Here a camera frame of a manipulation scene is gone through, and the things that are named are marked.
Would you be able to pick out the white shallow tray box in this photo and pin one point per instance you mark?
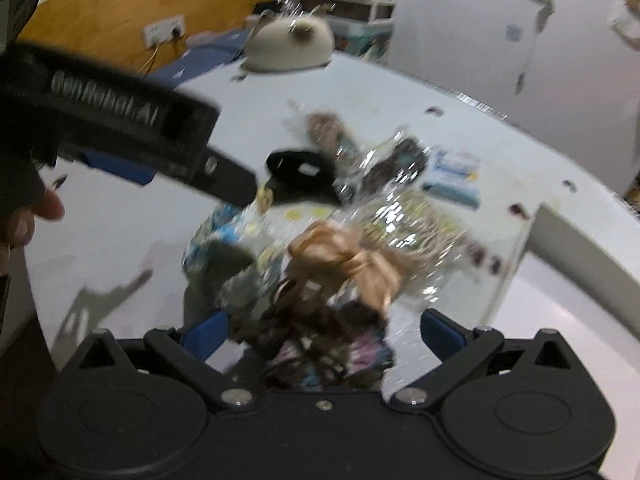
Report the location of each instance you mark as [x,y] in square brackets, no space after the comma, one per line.
[579,273]

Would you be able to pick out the bag of brown cords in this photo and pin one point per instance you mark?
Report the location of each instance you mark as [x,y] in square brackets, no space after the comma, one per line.
[329,135]

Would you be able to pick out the person's left hand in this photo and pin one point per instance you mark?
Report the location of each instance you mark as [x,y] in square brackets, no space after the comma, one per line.
[24,198]

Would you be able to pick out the bag of dark hair ties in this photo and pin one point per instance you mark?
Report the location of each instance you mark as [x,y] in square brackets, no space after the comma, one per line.
[398,161]

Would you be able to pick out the cream cat-shaped ceramic pot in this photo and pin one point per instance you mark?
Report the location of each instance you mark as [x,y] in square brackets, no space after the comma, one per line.
[286,43]

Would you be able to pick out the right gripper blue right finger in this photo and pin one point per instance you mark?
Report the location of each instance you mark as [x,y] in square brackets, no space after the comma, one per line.
[442,335]

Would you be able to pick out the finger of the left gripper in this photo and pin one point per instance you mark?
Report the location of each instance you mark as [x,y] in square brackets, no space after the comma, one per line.
[299,175]
[227,180]

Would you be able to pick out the blue patterned cushion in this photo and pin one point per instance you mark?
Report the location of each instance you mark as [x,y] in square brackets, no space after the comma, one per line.
[209,54]

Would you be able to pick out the blue white tissue packet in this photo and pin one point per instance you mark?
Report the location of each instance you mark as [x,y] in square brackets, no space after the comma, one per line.
[453,176]

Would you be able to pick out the blue floral satin pouch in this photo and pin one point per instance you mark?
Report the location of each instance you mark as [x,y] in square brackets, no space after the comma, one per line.
[233,258]

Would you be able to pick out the beige satin scrunchie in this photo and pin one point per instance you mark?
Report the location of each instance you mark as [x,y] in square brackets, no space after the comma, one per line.
[326,246]

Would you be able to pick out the white wall power socket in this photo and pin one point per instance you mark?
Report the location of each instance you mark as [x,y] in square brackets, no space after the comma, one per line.
[163,31]

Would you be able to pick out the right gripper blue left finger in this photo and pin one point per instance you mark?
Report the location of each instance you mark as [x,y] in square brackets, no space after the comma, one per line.
[204,339]

